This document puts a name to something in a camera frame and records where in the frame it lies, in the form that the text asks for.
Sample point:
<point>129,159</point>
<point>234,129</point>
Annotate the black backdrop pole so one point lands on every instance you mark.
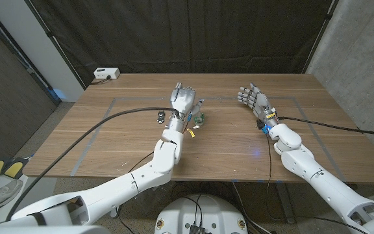
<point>55,42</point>
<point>328,16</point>

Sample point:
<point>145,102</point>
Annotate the clear tape roll green dispenser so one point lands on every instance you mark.
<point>197,124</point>

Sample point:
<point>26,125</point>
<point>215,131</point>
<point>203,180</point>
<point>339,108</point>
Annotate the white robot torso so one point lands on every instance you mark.
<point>180,214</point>

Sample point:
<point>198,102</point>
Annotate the white power outlet box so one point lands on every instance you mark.
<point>106,73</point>

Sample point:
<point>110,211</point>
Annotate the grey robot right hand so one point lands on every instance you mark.
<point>261,104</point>

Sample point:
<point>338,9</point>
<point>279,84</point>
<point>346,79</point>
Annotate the black wall rail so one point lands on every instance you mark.
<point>31,70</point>

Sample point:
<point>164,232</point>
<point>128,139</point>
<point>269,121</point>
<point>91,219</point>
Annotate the clear plastic bag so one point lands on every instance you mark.
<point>148,195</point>

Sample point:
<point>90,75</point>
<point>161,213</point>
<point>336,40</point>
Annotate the grey tape outline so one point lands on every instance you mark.
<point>226,97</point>

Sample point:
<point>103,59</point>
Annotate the black curtain backdrop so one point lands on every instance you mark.
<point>187,32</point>

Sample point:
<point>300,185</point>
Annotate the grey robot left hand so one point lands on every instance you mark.
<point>183,99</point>

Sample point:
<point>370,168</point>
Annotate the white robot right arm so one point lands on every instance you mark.
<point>304,162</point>

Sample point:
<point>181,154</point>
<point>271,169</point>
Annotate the white table leg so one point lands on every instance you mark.
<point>114,214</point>

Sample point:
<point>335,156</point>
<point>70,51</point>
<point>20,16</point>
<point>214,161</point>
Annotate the grey table leg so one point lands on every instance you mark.
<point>284,201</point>

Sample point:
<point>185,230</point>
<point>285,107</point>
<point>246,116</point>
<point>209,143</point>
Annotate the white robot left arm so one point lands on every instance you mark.
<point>161,156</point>

